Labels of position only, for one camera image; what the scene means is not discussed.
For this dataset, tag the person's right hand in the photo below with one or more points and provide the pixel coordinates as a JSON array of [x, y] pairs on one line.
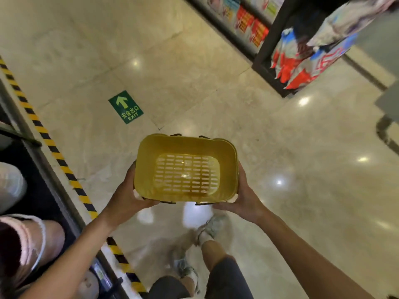
[[247, 205]]

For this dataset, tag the person's left hand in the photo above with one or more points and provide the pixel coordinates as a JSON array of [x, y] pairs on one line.
[[124, 202]]

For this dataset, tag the yellow rectangular basket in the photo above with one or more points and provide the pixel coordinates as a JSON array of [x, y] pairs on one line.
[[187, 146]]

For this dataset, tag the person's left forearm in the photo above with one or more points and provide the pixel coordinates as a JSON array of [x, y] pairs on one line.
[[68, 264]]

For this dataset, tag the person's right shoe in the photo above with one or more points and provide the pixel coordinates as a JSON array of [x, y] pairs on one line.
[[215, 227]]

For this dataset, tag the person's shoe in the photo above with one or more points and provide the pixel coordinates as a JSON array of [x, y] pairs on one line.
[[184, 269], [215, 227]]

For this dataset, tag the person's right leg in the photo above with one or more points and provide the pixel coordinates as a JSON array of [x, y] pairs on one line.
[[213, 252]]

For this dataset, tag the person's leg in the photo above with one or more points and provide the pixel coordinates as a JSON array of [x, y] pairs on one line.
[[213, 252], [190, 283]]

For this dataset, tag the person's dark shorts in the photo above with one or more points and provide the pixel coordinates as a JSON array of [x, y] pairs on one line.
[[227, 280]]

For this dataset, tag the person's left shoe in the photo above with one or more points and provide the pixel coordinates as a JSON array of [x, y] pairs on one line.
[[184, 269]]

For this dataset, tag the person's left leg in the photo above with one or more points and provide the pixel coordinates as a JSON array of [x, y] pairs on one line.
[[190, 283]]

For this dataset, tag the yellow black hazard tape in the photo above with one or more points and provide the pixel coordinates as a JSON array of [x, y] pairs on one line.
[[74, 181]]

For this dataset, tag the pink plastic bucket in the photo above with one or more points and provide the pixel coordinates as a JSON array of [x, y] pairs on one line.
[[46, 239]]

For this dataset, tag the white plastic bucket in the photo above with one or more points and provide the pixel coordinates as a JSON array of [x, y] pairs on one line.
[[87, 286]]

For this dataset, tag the green arrow floor sticker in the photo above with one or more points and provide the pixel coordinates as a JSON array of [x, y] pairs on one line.
[[126, 108]]

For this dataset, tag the pale pink plastic tub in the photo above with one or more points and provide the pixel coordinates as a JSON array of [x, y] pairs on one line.
[[11, 186]]

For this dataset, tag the row of detergent bags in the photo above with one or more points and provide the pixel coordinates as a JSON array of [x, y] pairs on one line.
[[290, 68]]

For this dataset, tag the black goods shelving unit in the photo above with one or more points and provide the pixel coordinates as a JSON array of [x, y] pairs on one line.
[[277, 31]]

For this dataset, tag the rows of small colourful packets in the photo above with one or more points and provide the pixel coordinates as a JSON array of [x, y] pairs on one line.
[[246, 21]]

